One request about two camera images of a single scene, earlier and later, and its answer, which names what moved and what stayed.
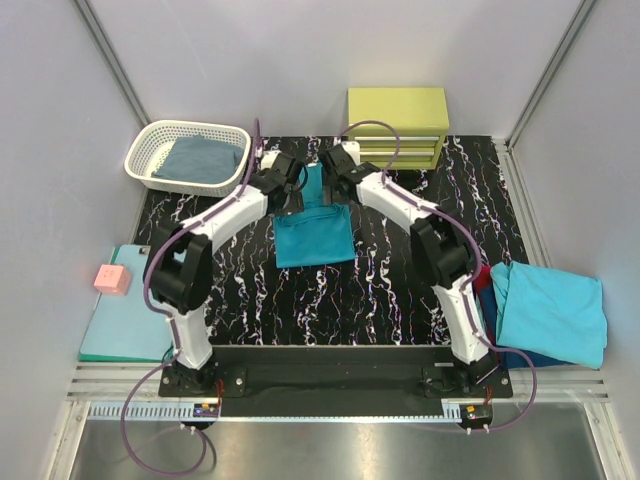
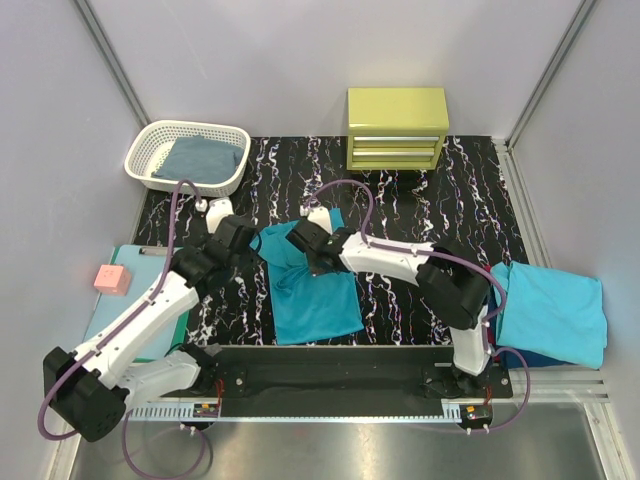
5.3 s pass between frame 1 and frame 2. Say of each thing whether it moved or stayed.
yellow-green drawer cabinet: stayed
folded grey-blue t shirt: stayed
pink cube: stayed
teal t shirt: moved
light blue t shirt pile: stayed
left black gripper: moved
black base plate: stayed
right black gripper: moved
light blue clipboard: stayed
